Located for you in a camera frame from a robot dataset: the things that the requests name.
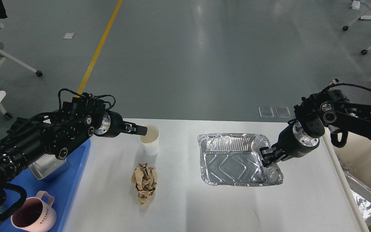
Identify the aluminium foil tray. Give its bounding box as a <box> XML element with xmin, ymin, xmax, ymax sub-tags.
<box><xmin>197</xmin><ymin>133</ymin><xmax>284</xmax><ymax>187</ymax></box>

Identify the white bin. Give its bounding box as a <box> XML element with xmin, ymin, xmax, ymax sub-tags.
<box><xmin>320</xmin><ymin>126</ymin><xmax>371</xmax><ymax>232</ymax></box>

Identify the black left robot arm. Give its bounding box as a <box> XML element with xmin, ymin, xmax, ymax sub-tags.
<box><xmin>0</xmin><ymin>88</ymin><xmax>147</xmax><ymax>223</ymax></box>

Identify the white paper cup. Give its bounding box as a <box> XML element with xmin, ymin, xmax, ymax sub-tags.
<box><xmin>139</xmin><ymin>124</ymin><xmax>160</xmax><ymax>156</ymax></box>

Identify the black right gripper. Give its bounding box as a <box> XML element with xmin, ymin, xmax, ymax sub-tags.
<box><xmin>259</xmin><ymin>122</ymin><xmax>320</xmax><ymax>167</ymax></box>

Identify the crumpled brown paper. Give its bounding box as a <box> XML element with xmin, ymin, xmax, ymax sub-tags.
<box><xmin>130</xmin><ymin>163</ymin><xmax>157</xmax><ymax>206</ymax></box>

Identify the blue plastic tray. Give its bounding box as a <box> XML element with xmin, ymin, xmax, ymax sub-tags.
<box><xmin>11</xmin><ymin>140</ymin><xmax>91</xmax><ymax>232</ymax></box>

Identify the stainless steel tray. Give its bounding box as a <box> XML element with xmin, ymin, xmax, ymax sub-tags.
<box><xmin>28</xmin><ymin>154</ymin><xmax>70</xmax><ymax>182</ymax></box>

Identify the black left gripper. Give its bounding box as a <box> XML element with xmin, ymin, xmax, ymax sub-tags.
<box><xmin>94</xmin><ymin>111</ymin><xmax>148</xmax><ymax>138</ymax></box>

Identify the pink mug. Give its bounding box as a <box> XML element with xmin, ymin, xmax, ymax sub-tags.
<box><xmin>10</xmin><ymin>191</ymin><xmax>57</xmax><ymax>232</ymax></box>

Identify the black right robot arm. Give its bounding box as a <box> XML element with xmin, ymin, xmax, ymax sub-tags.
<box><xmin>259</xmin><ymin>79</ymin><xmax>371</xmax><ymax>167</ymax></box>

